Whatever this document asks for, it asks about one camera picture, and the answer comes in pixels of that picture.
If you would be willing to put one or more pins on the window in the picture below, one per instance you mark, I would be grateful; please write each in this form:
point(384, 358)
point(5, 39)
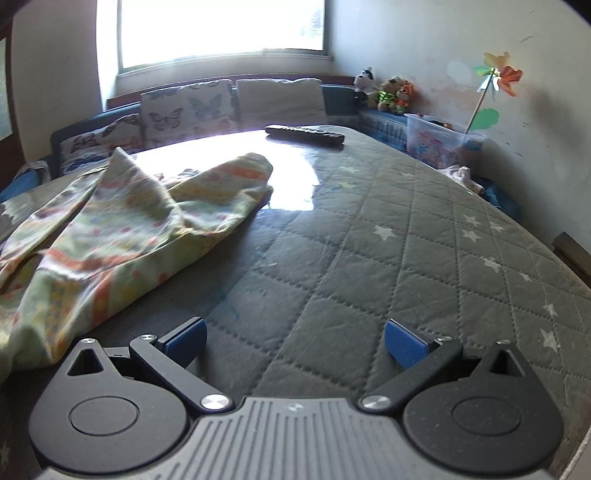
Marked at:
point(207, 27)

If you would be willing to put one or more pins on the dark wooden stool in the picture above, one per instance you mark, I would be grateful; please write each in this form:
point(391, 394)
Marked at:
point(572, 251)

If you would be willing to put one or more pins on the blue sofa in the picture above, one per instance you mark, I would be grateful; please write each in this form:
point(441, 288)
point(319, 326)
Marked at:
point(339, 99)

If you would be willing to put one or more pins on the clear plastic storage box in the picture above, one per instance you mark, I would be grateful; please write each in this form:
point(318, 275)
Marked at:
point(434, 143)

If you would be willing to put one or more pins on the pinkish white clothes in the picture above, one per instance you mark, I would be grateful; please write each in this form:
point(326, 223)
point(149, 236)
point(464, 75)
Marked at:
point(461, 175)

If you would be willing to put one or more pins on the floral patterned shirt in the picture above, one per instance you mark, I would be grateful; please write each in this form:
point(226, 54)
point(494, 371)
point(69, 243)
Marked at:
point(115, 240)

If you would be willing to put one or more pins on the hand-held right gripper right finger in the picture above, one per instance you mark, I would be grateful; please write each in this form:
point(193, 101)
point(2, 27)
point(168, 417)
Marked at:
point(404, 344)

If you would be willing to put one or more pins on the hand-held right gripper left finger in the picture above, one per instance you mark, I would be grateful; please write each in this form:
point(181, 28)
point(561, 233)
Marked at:
point(184, 339)

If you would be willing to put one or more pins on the orange plush toy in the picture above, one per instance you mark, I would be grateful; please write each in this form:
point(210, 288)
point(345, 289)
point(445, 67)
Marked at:
point(405, 94)

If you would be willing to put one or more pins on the blue cloth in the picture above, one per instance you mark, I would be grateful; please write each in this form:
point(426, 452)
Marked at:
point(27, 177)

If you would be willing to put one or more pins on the colourful paper pinwheel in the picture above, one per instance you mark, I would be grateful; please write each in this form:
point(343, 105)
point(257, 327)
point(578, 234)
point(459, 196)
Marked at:
point(508, 76)

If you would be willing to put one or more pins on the square butterfly print cushion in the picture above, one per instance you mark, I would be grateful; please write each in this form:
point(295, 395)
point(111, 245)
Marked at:
point(184, 110)

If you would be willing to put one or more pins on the long butterfly print cushion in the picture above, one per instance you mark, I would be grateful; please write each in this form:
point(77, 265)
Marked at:
point(92, 138)

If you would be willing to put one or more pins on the plain white cushion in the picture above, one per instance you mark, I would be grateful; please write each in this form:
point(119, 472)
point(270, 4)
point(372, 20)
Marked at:
point(277, 99)

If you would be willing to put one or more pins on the black remote control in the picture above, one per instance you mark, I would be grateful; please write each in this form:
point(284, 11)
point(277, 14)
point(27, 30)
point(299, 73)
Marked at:
point(304, 134)

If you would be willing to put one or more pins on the dark wooden door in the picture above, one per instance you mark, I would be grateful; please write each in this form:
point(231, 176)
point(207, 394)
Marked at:
point(16, 152)

